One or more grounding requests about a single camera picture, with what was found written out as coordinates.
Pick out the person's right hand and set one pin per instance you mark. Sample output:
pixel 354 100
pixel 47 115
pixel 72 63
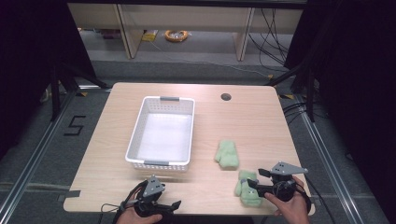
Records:
pixel 294 210

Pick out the aluminium floor rail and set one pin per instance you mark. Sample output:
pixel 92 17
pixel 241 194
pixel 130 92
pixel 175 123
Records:
pixel 34 155
pixel 330 161

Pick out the white plastic basket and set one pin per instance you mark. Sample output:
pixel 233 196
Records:
pixel 165 137

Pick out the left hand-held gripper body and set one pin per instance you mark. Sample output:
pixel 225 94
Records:
pixel 153 188

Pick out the black curtain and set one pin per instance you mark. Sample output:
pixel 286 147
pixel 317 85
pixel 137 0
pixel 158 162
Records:
pixel 358 93
pixel 28 62

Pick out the black metal stand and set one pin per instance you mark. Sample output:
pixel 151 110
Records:
pixel 309 93
pixel 56 93

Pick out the yellow packet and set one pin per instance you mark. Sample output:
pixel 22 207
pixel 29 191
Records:
pixel 150 35

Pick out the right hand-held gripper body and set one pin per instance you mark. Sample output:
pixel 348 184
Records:
pixel 285 186

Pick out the person's left hand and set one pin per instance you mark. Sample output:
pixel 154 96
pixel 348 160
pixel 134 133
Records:
pixel 127 216

